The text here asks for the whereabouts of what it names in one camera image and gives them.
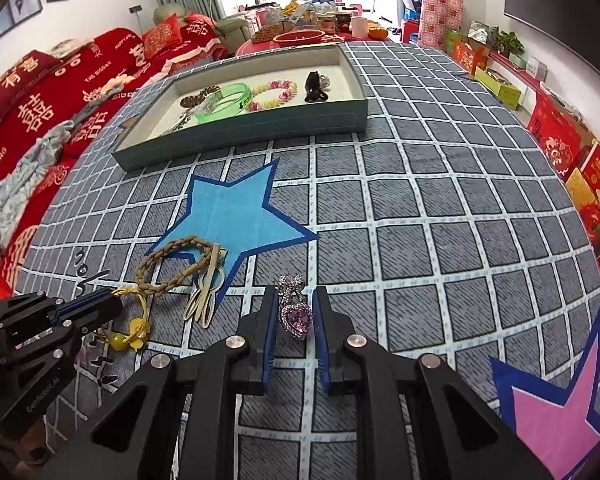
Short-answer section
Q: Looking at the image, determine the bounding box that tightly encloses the pink crystal heart brooch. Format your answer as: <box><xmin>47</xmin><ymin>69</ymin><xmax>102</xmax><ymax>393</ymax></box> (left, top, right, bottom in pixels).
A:
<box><xmin>276</xmin><ymin>275</ymin><xmax>312</xmax><ymax>340</ymax></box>

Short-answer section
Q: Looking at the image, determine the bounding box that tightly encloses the yellow cord bead bracelet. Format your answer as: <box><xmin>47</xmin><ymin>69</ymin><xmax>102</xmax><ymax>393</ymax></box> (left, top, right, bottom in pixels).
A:
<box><xmin>97</xmin><ymin>286</ymin><xmax>153</xmax><ymax>354</ymax></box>

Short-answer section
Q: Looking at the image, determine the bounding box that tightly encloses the beige hair clip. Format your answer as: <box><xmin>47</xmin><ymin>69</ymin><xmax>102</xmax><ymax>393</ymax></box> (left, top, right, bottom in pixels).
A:
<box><xmin>183</xmin><ymin>244</ymin><xmax>226</xmax><ymax>330</ymax></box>

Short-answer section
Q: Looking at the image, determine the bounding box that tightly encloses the brown braided rope bracelet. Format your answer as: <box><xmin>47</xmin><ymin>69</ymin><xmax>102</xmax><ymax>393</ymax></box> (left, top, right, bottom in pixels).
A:
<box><xmin>134</xmin><ymin>235</ymin><xmax>229</xmax><ymax>297</ymax></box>

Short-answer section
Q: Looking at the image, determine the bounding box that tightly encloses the black hair claw clip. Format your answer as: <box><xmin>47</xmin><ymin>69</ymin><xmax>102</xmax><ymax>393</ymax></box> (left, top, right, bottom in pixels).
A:
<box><xmin>304</xmin><ymin>70</ymin><xmax>328</xmax><ymax>103</ymax></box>

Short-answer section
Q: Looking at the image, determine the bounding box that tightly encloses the green translucent bangle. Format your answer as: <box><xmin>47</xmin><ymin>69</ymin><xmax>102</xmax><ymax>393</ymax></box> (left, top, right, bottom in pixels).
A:
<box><xmin>194</xmin><ymin>82</ymin><xmax>252</xmax><ymax>124</ymax></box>

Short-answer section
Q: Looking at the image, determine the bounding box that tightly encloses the teal jewelry tray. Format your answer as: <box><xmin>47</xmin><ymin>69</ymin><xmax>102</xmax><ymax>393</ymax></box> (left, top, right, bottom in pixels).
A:
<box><xmin>111</xmin><ymin>44</ymin><xmax>368</xmax><ymax>171</ymax></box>

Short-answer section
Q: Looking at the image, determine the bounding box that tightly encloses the light blue floral cloth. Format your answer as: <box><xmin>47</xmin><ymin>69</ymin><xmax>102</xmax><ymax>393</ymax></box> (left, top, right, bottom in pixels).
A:
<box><xmin>0</xmin><ymin>81</ymin><xmax>127</xmax><ymax>276</ymax></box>

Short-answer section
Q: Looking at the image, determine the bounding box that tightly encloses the grey grid star rug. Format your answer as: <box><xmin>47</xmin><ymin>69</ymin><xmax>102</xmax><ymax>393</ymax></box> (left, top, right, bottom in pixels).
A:
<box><xmin>16</xmin><ymin>42</ymin><xmax>600</xmax><ymax>479</ymax></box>

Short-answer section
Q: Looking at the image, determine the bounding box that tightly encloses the red wedding sofa cover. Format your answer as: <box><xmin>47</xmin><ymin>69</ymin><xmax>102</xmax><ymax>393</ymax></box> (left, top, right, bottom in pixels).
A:
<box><xmin>0</xmin><ymin>14</ymin><xmax>228</xmax><ymax>299</ymax></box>

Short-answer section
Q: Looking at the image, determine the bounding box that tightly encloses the red embroidered cushion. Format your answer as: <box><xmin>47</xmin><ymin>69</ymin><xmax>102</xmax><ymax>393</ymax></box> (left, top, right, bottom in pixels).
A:
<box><xmin>143</xmin><ymin>14</ymin><xmax>183</xmax><ymax>60</ymax></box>

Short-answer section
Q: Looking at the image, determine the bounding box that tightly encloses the yellow red gift box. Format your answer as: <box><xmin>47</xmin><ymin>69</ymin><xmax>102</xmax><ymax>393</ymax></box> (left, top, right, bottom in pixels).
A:
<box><xmin>566</xmin><ymin>168</ymin><xmax>600</xmax><ymax>247</ymax></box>

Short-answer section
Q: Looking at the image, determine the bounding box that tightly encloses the green cardboard box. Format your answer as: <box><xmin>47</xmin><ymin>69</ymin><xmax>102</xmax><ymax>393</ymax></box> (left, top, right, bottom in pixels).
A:
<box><xmin>475</xmin><ymin>66</ymin><xmax>521</xmax><ymax>110</ymax></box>

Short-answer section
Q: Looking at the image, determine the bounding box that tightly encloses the red colander basket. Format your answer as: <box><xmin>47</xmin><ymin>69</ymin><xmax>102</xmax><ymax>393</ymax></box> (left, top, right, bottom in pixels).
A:
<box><xmin>273</xmin><ymin>29</ymin><xmax>325</xmax><ymax>48</ymax></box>

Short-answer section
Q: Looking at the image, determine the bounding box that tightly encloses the orange red gift bag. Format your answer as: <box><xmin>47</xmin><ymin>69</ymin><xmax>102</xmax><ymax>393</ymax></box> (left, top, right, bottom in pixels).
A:
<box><xmin>453</xmin><ymin>40</ymin><xmax>489</xmax><ymax>76</ymax></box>

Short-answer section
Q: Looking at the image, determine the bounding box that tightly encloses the framed wedding photo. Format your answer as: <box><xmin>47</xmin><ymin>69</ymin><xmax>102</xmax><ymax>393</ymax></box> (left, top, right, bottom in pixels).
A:
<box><xmin>8</xmin><ymin>0</ymin><xmax>42</xmax><ymax>25</ymax></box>

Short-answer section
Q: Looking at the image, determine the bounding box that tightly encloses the potted green plant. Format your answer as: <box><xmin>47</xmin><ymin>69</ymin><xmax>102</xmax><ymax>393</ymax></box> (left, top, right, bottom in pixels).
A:
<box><xmin>490</xmin><ymin>26</ymin><xmax>524</xmax><ymax>58</ymax></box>

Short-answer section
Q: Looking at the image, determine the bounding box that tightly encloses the red floral wrapped box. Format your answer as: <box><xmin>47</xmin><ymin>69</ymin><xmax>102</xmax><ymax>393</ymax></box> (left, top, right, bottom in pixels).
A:
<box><xmin>418</xmin><ymin>0</ymin><xmax>464</xmax><ymax>50</ymax></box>

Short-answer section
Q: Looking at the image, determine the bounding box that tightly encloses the brown wooden bead bracelet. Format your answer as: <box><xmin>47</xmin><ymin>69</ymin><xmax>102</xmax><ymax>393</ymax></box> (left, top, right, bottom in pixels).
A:
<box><xmin>179</xmin><ymin>84</ymin><xmax>222</xmax><ymax>110</ymax></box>

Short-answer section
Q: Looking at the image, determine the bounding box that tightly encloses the pink yellow bead bracelet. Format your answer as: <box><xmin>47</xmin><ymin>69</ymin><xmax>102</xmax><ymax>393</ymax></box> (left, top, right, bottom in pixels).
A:
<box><xmin>246</xmin><ymin>79</ymin><xmax>299</xmax><ymax>113</ymax></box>

